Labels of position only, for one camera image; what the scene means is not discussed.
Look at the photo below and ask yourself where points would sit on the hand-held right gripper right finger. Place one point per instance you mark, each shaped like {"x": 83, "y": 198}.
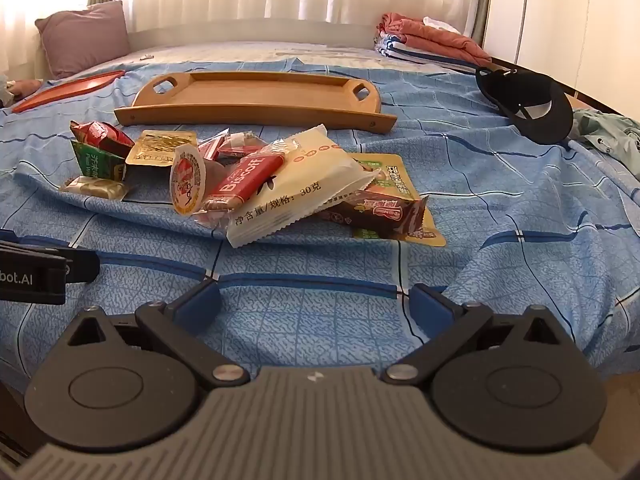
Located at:
{"x": 430, "y": 307}

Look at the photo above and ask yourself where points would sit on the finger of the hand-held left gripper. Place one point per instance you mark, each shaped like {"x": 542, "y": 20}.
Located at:
{"x": 82, "y": 265}
{"x": 35, "y": 244}

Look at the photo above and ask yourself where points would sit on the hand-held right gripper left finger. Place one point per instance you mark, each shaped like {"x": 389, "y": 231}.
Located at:
{"x": 202, "y": 300}

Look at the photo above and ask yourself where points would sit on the small silver-gold snack packet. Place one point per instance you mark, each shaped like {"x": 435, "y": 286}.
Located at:
{"x": 95, "y": 187}

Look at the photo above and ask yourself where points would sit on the green snack packet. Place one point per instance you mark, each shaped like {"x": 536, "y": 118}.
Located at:
{"x": 95, "y": 162}

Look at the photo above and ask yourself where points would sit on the brown chocolate wafer packet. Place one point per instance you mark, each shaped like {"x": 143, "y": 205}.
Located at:
{"x": 380, "y": 210}

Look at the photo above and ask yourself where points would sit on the round jelly cup red lid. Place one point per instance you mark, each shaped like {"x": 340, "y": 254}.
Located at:
{"x": 187, "y": 180}

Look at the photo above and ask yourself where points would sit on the red biscuit packet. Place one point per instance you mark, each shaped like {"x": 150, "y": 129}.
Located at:
{"x": 240, "y": 182}

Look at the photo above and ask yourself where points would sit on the red picture snack packet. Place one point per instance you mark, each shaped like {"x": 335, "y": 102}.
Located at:
{"x": 100, "y": 135}

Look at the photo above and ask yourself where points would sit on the yellow-green snack packet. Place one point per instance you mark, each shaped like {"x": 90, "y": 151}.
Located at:
{"x": 395, "y": 177}

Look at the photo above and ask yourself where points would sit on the yellow-brown snack packet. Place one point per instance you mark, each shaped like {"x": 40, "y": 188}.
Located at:
{"x": 155, "y": 147}

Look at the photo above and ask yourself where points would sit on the small red clear-end packet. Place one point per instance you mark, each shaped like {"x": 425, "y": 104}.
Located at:
{"x": 240, "y": 151}
{"x": 212, "y": 147}

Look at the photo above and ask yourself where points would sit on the white pastry packet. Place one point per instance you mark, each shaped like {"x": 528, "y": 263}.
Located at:
{"x": 310, "y": 170}

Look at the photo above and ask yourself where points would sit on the blue checked bedsheet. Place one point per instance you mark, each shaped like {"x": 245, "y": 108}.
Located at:
{"x": 320, "y": 270}

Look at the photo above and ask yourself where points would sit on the pink cloth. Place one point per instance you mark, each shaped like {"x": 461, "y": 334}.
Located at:
{"x": 27, "y": 89}

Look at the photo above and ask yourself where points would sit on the red plastic tray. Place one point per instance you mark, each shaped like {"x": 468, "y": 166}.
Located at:
{"x": 65, "y": 90}

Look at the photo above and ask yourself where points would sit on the purple pillow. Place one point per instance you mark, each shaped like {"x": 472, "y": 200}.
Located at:
{"x": 85, "y": 40}

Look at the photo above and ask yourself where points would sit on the black cap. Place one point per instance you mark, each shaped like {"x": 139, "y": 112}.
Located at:
{"x": 540, "y": 125}

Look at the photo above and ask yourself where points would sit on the grey-green garment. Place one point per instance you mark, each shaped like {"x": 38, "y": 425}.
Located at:
{"x": 610, "y": 135}

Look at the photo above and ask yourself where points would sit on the folded blue striped blanket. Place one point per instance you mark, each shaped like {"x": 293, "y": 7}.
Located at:
{"x": 400, "y": 50}

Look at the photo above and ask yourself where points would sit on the white mattress pad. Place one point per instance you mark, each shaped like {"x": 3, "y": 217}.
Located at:
{"x": 300, "y": 52}

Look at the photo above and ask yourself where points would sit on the folded red quilt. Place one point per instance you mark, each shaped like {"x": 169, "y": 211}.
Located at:
{"x": 440, "y": 40}

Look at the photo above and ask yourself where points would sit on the grey window ledge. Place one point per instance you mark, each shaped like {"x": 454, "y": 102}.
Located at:
{"x": 250, "y": 32}

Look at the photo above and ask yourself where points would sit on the white cloth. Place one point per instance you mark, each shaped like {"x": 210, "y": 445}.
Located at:
{"x": 440, "y": 22}

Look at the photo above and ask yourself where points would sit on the white wardrobe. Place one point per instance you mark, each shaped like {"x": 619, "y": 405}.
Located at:
{"x": 575, "y": 20}

